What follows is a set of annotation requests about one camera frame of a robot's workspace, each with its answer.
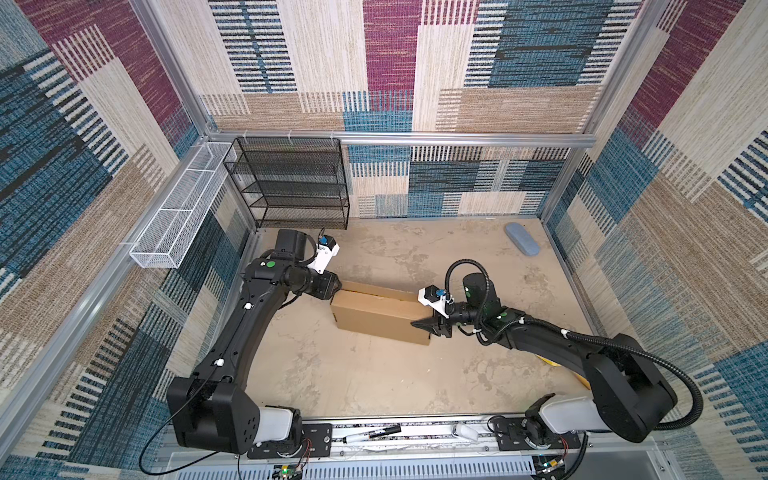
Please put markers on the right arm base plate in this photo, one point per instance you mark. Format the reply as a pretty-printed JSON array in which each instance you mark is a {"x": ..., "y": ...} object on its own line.
[{"x": 523, "y": 433}]

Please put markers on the black wire shelf rack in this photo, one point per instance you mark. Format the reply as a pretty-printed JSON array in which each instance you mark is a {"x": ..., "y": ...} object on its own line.
[{"x": 298, "y": 183}]

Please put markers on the blue-grey glasses case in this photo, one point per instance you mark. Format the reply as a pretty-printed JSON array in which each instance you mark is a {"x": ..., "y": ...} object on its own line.
[{"x": 522, "y": 239}]

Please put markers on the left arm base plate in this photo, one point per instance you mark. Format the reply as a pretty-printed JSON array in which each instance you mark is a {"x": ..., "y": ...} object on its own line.
[{"x": 315, "y": 438}]

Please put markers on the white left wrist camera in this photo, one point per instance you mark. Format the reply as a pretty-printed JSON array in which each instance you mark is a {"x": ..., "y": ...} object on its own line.
[{"x": 326, "y": 249}]

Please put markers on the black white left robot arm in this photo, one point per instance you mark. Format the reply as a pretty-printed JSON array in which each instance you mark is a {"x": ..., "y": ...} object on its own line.
[{"x": 210, "y": 409}]

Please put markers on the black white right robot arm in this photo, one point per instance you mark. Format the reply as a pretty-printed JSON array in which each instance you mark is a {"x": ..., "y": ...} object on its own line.
[{"x": 628, "y": 395}]

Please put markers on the white wire mesh basket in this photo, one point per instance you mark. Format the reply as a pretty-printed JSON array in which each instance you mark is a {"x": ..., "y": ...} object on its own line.
[{"x": 167, "y": 238}]

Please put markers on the small white plastic piece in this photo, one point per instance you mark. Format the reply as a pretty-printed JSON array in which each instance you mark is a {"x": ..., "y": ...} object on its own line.
[{"x": 465, "y": 432}]

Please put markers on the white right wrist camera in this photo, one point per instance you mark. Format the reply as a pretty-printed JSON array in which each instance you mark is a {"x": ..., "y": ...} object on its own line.
[{"x": 436, "y": 298}]

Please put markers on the yellow toy shovel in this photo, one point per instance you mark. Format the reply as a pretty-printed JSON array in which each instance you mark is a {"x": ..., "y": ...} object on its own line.
[{"x": 579, "y": 377}]

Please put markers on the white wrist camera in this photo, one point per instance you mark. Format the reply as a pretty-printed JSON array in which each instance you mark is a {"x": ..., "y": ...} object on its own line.
[
  {"x": 326, "y": 249},
  {"x": 436, "y": 298}
]

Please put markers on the brown cardboard box sheet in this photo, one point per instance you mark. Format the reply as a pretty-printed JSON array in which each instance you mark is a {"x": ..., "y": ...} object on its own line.
[{"x": 380, "y": 312}]

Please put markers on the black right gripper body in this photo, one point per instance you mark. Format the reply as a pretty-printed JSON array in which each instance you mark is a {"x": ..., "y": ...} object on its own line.
[{"x": 458, "y": 318}]

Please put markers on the black white marker pen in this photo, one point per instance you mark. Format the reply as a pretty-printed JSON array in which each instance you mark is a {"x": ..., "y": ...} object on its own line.
[{"x": 373, "y": 434}]

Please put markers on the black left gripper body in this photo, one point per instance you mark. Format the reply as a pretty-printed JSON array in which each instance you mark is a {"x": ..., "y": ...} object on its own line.
[{"x": 320, "y": 285}]

